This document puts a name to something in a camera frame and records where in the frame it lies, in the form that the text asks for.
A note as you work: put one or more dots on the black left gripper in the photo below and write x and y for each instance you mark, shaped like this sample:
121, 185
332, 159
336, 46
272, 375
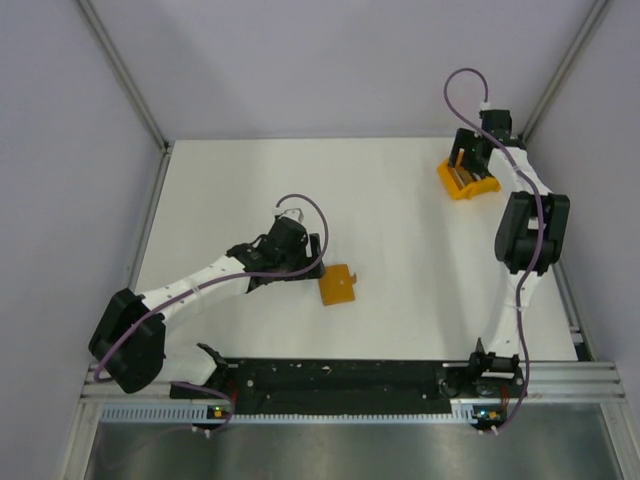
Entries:
313, 248

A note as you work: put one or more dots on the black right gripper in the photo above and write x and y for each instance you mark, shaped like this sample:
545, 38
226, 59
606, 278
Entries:
463, 140

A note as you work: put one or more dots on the yellow leather card holder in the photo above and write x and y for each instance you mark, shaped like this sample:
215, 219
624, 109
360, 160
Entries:
337, 285

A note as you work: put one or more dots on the yellow plastic bin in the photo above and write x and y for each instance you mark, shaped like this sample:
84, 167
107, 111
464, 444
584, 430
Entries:
481, 186

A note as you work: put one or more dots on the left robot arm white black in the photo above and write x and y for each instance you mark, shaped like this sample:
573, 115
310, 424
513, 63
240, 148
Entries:
130, 341

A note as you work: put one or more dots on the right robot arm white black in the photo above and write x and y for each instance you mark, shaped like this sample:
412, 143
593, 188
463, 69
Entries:
528, 240

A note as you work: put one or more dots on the credit cards in bin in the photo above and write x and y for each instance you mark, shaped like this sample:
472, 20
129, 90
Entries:
462, 177

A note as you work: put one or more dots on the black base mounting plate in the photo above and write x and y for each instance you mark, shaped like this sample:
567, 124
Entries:
322, 386

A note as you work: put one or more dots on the metal sheet front panel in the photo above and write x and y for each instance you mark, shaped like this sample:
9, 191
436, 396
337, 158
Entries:
541, 444

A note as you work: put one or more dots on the aluminium frame post right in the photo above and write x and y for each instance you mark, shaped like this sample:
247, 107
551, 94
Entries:
596, 14

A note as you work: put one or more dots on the aluminium frame post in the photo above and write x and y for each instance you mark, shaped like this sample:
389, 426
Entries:
596, 14
121, 72

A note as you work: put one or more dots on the grey slotted cable duct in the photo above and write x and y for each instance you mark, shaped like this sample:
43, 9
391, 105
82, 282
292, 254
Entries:
201, 414

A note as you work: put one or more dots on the aluminium frame post left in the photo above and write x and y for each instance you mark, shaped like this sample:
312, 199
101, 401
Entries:
121, 72

